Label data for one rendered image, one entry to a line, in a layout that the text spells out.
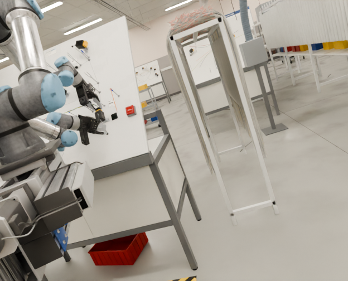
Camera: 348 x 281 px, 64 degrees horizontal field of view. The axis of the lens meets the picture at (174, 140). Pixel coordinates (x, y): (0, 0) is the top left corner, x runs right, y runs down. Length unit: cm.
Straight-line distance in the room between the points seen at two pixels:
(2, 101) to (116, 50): 111
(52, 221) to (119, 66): 132
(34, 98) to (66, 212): 40
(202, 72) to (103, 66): 275
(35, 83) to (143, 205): 105
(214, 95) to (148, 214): 296
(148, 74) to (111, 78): 902
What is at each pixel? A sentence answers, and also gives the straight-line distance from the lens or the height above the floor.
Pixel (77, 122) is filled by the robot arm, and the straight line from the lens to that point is 154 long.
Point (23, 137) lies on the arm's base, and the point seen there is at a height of 122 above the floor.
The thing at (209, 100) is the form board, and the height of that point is 57.
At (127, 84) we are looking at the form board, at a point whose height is 126.
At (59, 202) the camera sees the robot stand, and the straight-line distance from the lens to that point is 78.
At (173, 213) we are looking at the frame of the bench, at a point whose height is 44.
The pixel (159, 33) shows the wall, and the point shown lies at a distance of 1285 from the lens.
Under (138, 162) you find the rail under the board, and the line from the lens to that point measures 161.
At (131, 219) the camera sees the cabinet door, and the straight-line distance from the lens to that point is 186.
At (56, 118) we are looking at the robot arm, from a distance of 148.
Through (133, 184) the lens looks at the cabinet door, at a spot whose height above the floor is 70.
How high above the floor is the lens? 127
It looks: 14 degrees down
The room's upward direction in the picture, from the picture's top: 21 degrees counter-clockwise
